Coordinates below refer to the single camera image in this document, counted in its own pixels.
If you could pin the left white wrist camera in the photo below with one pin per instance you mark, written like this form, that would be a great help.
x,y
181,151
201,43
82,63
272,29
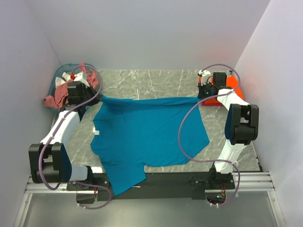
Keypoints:
x,y
81,76

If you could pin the black base beam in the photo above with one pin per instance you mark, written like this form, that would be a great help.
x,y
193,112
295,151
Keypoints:
x,y
158,186

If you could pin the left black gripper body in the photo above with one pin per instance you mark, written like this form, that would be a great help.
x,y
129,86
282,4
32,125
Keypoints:
x,y
85,98

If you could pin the aluminium frame rail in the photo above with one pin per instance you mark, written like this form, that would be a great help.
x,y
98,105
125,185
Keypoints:
x,y
255,182

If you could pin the salmon pink t shirt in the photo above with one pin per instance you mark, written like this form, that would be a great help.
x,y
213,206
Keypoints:
x,y
61,92

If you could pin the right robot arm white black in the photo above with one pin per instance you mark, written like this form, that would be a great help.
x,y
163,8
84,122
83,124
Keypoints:
x,y
241,126

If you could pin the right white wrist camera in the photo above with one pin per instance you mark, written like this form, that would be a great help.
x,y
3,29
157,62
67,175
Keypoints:
x,y
204,77

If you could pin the teal blue t shirt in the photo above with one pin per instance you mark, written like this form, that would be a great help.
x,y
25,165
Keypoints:
x,y
152,132

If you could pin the teal plastic basket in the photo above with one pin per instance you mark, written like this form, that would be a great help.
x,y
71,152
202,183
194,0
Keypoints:
x,y
61,69

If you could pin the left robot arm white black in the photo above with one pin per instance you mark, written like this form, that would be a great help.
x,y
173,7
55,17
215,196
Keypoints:
x,y
49,161

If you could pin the white garment in basket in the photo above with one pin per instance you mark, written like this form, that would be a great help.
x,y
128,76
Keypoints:
x,y
63,79

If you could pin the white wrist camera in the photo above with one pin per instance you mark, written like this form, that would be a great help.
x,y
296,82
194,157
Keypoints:
x,y
81,76
204,77

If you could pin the folded orange t shirt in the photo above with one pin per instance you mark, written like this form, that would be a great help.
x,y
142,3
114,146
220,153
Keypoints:
x,y
230,82

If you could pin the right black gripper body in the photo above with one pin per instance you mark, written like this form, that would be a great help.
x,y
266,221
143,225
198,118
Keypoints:
x,y
206,88

